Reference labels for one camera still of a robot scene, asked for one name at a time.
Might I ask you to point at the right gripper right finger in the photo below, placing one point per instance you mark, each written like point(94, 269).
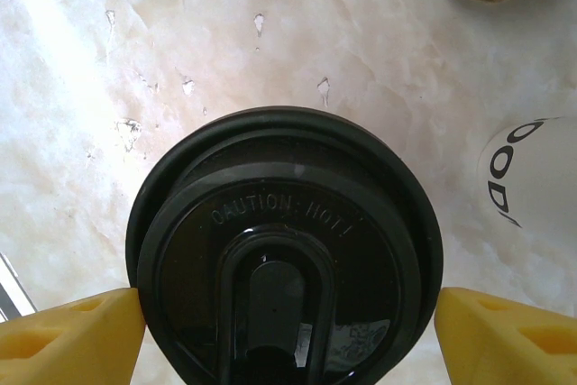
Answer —
point(509, 344)

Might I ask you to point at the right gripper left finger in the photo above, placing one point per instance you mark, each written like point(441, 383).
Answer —
point(67, 344)

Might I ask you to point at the black plastic cup lid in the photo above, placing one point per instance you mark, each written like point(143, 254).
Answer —
point(279, 290)

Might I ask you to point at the stack of white paper cups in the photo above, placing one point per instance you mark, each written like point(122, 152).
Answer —
point(536, 168)

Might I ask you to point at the black round lid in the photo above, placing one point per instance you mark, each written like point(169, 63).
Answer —
point(279, 121)

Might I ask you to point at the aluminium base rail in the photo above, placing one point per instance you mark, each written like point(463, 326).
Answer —
point(11, 290)

